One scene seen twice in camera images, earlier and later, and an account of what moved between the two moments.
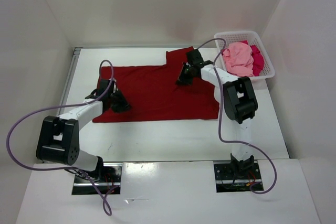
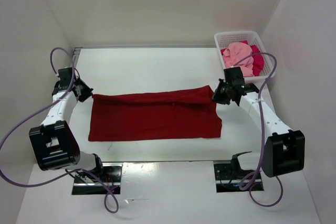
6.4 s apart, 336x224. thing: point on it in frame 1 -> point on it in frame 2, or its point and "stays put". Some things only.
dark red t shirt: [154, 95] -> [182, 113]
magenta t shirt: [258, 58] stays put
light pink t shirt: [239, 59] stays put
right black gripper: [181, 80] -> [217, 97]
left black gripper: [124, 105] -> [87, 92]
